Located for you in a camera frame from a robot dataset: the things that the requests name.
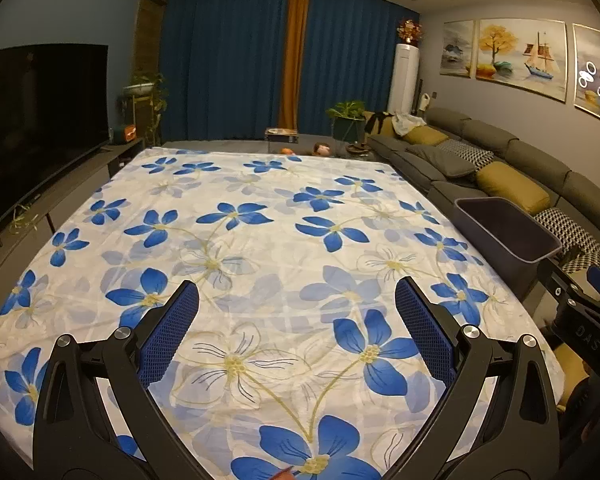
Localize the dried straw sprig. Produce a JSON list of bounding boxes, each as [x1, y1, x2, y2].
[[10, 202, 41, 233]]

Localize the blue floral white sheet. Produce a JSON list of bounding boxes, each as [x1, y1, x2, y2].
[[0, 146, 566, 480]]

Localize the white cloth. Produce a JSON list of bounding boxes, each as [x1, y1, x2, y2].
[[392, 112, 426, 136]]

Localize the white standing air conditioner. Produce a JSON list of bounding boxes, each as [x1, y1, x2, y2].
[[387, 44, 421, 113]]

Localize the brown wooden wall panel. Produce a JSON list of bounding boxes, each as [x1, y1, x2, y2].
[[134, 0, 168, 141]]

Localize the black garment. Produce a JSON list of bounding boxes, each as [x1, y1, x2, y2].
[[372, 111, 396, 136]]

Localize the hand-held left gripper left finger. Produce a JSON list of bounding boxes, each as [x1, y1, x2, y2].
[[32, 280, 201, 480]]

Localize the black white geometric pillow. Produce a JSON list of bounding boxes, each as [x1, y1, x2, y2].
[[534, 207, 600, 256], [437, 139, 496, 170]]

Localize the gold plant stand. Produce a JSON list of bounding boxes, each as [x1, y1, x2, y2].
[[130, 94, 161, 143]]

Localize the blue curtain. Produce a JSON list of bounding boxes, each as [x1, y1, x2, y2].
[[300, 0, 421, 133], [162, 0, 293, 142]]

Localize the orange curtain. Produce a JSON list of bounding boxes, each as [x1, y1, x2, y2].
[[278, 0, 312, 131]]

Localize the trailing plant in bowl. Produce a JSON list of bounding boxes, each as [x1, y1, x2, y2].
[[120, 72, 170, 146]]

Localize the green potted plant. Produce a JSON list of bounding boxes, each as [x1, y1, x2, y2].
[[326, 100, 367, 141]]

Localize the red flower decoration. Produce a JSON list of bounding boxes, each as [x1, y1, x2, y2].
[[397, 17, 425, 45]]

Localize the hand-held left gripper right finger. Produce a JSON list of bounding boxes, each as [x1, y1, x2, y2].
[[390, 276, 563, 480]]

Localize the grey mountain painting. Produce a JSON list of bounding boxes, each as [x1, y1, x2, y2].
[[440, 20, 476, 78]]

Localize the dark television stand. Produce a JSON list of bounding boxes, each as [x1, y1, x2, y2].
[[0, 137, 148, 261]]

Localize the grey cushion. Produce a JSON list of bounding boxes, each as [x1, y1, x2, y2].
[[406, 144, 468, 178]]

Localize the black flat television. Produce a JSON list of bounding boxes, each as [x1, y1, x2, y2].
[[0, 44, 110, 246]]

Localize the grey trash bin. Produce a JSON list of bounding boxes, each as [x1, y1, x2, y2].
[[452, 196, 563, 303]]

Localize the houndstooth pillow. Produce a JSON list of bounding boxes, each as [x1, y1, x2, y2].
[[562, 247, 600, 273]]

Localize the large mustard cushion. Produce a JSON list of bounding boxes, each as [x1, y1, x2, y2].
[[552, 345, 591, 406]]

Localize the grey sofa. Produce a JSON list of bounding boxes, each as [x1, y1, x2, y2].
[[365, 106, 600, 311]]

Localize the yellow tree sailboat painting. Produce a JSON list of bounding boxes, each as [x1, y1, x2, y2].
[[475, 18, 567, 103]]

